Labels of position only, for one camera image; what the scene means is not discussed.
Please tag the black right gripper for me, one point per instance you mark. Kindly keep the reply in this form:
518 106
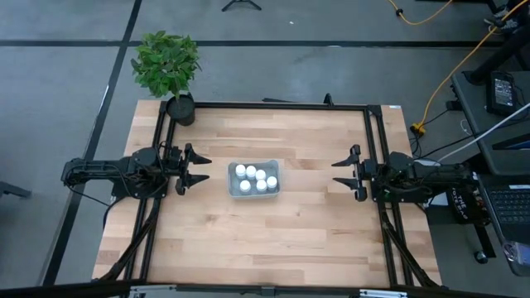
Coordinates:
368 176

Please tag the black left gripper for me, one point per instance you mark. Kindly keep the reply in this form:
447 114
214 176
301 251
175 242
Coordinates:
174 169

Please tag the grey plastic basket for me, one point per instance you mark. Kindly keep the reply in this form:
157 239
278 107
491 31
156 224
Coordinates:
231 182

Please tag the white pill bottle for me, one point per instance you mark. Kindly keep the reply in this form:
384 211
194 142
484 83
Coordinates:
240 170
260 174
245 186
271 181
261 185
251 171

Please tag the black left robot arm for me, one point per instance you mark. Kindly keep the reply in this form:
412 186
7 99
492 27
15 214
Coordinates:
99 169

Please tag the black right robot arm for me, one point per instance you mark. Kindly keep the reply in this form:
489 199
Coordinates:
435 176

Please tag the black plant pot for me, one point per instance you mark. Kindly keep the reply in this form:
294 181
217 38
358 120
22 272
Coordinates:
181 112

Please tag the green leafy plant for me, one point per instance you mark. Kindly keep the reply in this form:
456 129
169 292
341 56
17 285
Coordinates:
165 62

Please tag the black printed bag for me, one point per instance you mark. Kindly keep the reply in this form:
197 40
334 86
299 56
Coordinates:
461 205

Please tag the black power plug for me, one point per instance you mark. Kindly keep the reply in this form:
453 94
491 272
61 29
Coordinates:
454 105

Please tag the black side desk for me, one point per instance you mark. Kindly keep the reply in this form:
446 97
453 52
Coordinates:
476 120

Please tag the black caster wheel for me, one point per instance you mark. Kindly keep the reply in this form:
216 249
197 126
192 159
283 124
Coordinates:
481 257

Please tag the black laptop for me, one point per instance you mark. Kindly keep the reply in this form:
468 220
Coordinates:
509 203

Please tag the black power adapter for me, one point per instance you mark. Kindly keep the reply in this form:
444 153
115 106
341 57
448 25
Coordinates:
502 93

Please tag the black tripod base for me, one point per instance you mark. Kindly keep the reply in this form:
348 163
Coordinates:
241 2

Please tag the black rig crossbar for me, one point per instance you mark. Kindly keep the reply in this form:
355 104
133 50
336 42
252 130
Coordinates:
62 289

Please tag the dark grey furniture foot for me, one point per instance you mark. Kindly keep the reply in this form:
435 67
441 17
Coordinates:
12 189

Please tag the person's shoe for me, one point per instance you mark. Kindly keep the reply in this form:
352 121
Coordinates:
503 24

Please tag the black aluminium table frame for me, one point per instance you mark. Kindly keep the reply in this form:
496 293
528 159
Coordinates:
374 132

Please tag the black table camera mount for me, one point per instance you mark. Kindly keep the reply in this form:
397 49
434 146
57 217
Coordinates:
328 100

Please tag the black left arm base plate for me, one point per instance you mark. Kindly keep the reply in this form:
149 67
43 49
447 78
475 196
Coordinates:
121 193

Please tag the silver bracket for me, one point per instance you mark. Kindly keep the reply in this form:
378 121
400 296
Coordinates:
383 294
153 289

